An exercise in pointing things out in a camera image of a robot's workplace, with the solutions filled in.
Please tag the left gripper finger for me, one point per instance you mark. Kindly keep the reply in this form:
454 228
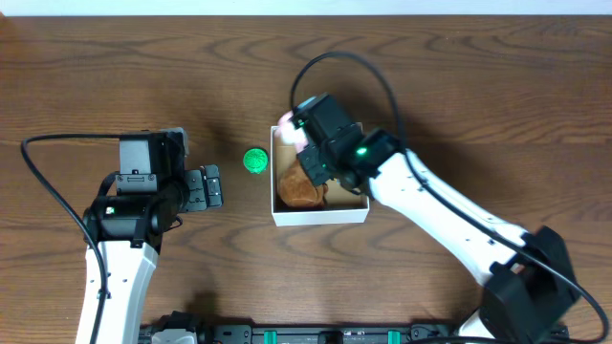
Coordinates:
214 195
212 174

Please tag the green round toy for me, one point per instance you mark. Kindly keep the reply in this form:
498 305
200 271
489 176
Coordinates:
256 160

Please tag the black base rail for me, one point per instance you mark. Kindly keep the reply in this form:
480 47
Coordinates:
182 327

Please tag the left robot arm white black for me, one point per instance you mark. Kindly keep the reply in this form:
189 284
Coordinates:
128 230

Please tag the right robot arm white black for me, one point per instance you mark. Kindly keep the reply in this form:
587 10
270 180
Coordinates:
527 278

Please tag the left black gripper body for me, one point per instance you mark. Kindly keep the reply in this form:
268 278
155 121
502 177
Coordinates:
195 189

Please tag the pink white duck toy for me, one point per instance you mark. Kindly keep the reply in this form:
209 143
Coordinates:
289 134

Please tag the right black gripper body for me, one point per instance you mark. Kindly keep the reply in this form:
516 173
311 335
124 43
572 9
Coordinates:
321 163

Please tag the brown plush bear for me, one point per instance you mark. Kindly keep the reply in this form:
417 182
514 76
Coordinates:
296 190

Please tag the white cardboard box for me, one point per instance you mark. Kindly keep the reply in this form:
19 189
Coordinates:
341 207

